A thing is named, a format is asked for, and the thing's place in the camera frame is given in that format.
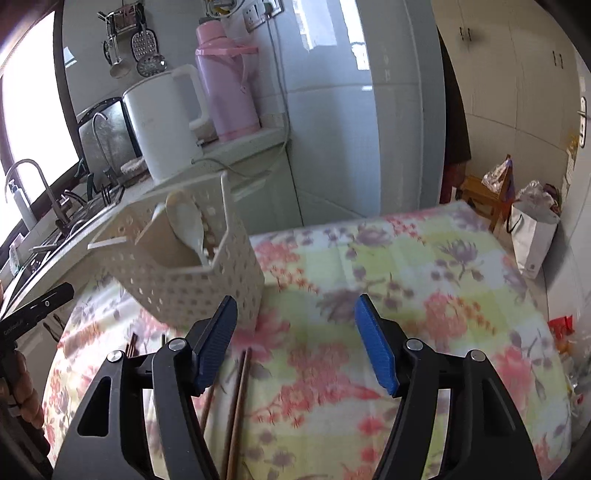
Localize white wardrobe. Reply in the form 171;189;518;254
431;0;591;241

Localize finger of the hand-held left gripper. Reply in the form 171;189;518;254
0;283;75;324

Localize red plastic bag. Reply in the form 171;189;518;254
549;314;583;398

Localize clear plastic bag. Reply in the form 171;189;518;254
482;157;513;192

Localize pink thermos flask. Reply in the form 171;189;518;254
194;16;262;144

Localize small gooseneck faucet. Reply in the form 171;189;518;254
91;112;116;185

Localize white paper bag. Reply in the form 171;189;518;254
505;185;561;280

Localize tall chrome kitchen faucet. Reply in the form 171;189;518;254
4;159;70;232

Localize steel skimmer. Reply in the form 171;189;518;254
137;53;167;78

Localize person's left hand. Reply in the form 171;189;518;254
11;348;44;457

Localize floral tablecloth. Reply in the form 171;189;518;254
41;200;575;480

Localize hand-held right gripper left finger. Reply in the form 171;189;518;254
53;295;238;480

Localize white soap bottle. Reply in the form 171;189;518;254
9;178;35;232

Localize window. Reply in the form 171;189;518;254
0;9;81;222

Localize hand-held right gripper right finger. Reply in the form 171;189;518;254
355;294;542;480

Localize steel slotted spatula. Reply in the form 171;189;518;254
131;21;158;63

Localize crumpled plastic bag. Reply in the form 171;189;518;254
517;180;560;214

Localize metal door handle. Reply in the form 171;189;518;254
577;96;589;148

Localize wire dish rack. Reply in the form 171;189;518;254
65;185;123;217

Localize dark hanging garment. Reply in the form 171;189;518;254
436;37;472;204

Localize wall socket with plug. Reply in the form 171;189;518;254
244;0;283;32

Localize wall utensil rack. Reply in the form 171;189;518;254
97;2;146;35

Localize water heater pipes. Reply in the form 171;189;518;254
205;0;236;19

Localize cream perforated plastic basket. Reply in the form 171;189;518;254
88;171;266;330

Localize white electric kettle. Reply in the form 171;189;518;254
122;64;208;185

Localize wooden stool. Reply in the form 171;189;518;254
459;159;515;234

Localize steel cutting board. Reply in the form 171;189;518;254
76;97;141;174

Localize dish cloth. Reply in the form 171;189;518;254
121;157;149;178

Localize steel ladle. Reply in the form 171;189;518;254
102;28;130;79

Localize white plastic spoon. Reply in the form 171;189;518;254
165;190;211;268

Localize steel kitchen sink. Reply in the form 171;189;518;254
9;203;121;278

